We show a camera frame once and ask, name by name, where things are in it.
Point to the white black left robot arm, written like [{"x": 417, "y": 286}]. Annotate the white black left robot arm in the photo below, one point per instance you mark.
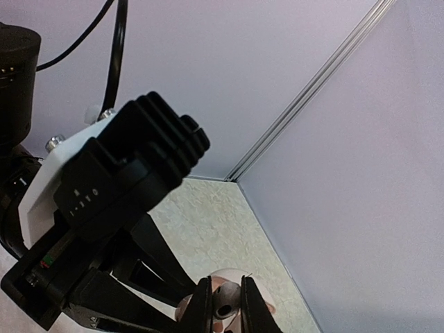
[{"x": 19, "y": 51}]

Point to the left aluminium frame post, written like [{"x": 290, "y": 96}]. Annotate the left aluminium frame post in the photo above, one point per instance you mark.
[{"x": 350, "y": 44}]

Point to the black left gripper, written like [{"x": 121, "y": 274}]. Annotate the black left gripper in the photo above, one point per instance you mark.
[{"x": 62, "y": 274}]

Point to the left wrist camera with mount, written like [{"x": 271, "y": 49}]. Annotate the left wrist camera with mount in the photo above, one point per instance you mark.
[{"x": 126, "y": 163}]

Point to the pink earbud charging case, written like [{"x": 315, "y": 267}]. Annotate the pink earbud charging case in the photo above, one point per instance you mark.
[{"x": 233, "y": 323}]

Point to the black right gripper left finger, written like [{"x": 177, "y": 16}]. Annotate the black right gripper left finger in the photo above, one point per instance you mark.
[{"x": 197, "y": 317}]

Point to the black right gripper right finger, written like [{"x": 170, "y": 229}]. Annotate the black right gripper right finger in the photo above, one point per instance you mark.
[{"x": 255, "y": 315}]

